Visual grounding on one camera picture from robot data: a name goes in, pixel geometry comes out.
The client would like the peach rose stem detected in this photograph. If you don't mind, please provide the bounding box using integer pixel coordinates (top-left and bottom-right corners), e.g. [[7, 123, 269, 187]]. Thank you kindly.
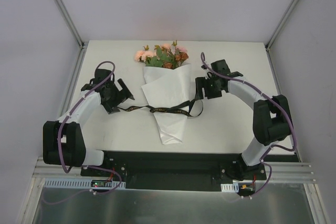
[[175, 46, 188, 57], [134, 45, 156, 66]]

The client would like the right aluminium frame post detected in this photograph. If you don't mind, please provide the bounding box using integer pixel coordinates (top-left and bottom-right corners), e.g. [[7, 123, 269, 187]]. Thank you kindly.
[[265, 0, 318, 50]]

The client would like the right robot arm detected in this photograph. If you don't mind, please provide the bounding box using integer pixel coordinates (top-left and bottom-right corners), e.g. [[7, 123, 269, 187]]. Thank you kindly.
[[195, 60, 293, 181]]

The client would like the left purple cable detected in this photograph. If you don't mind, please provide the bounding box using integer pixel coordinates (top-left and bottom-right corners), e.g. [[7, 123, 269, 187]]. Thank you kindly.
[[57, 61, 123, 196]]

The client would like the aluminium rail profile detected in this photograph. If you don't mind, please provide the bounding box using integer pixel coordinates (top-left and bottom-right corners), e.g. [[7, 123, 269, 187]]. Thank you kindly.
[[33, 157, 317, 184]]

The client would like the purple cable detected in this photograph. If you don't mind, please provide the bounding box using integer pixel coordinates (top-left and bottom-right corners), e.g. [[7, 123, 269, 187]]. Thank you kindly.
[[57, 61, 123, 196], [201, 52, 299, 198]]

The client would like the aluminium frame post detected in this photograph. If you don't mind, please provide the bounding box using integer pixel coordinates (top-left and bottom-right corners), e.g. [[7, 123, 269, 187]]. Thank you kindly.
[[39, 0, 87, 49], [265, 0, 318, 50]]

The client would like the black printed ribbon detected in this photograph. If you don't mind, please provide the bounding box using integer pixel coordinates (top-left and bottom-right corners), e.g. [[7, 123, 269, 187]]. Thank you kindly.
[[118, 99, 204, 118]]

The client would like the pink rose stem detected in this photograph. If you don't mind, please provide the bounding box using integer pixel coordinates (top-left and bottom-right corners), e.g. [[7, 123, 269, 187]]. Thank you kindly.
[[154, 40, 177, 60]]

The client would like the left cable duct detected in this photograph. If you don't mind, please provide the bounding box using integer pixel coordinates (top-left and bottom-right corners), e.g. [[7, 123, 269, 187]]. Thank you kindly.
[[44, 178, 126, 190]]

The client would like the cable duct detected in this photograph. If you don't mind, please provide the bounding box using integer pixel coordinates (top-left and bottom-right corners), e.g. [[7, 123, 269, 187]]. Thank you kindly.
[[44, 178, 126, 190], [220, 183, 239, 193]]

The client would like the right cable duct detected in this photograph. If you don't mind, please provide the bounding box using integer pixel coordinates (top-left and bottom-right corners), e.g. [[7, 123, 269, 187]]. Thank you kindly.
[[220, 183, 239, 193]]

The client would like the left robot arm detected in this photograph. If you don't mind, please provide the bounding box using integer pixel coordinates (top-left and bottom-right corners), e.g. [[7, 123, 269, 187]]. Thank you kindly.
[[43, 69, 134, 176]]

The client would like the left aluminium frame post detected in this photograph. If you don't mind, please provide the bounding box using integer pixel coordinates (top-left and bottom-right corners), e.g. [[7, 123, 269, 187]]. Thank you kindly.
[[39, 0, 87, 49]]

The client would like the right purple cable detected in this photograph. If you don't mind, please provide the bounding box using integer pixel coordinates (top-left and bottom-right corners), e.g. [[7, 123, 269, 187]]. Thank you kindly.
[[201, 52, 299, 198]]

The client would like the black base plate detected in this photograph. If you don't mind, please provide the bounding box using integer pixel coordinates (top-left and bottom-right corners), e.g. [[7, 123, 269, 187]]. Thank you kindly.
[[80, 151, 266, 191]]

